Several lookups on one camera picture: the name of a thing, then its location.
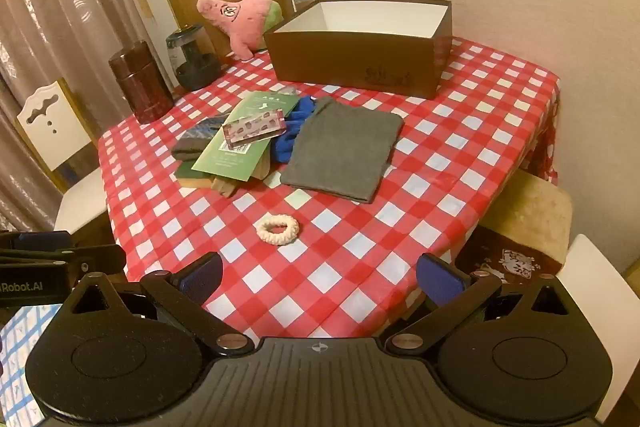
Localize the brown cushioned stool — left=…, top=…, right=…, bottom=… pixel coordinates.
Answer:
left=477, top=167, right=574, bottom=268

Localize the dark red printed cushion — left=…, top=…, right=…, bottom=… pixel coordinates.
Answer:
left=452, top=227, right=568, bottom=285

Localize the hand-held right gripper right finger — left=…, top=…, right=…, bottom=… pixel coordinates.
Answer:
left=380, top=252, right=576, bottom=355

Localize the pink patterned packet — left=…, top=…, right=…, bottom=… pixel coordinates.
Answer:
left=221, top=110, right=287, bottom=151

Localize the blue checked cloth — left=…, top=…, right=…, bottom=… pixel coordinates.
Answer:
left=0, top=302, right=63, bottom=413

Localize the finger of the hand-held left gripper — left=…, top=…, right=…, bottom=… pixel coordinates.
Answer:
left=0, top=230, right=76, bottom=253
left=0, top=245, right=127, bottom=282

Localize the red white checkered tablecloth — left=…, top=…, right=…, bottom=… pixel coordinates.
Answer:
left=97, top=36, right=561, bottom=338

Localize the grey cloth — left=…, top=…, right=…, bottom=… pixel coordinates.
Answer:
left=279, top=97, right=405, bottom=204

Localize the brown cardboard box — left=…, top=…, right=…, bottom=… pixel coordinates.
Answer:
left=263, top=0, right=453, bottom=100

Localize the cream scrunchie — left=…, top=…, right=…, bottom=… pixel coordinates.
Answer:
left=256, top=214, right=299, bottom=244

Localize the white wood-trimmed chair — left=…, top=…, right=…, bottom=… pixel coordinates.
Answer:
left=16, top=78, right=108, bottom=238

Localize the pink starfish plush toy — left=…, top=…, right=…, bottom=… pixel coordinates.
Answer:
left=196, top=0, right=285, bottom=60

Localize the glass jar with dark base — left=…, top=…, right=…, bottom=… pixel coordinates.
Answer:
left=166, top=24, right=222, bottom=92

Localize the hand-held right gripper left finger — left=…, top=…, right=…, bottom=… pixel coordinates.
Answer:
left=65, top=252, right=256, bottom=358

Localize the beige curtain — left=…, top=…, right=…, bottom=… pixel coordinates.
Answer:
left=0, top=0, right=176, bottom=233

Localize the brown wooden canister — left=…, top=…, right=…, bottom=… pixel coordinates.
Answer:
left=109, top=39, right=175, bottom=125

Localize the green booklet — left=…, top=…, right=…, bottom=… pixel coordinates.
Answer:
left=192, top=91, right=299, bottom=182

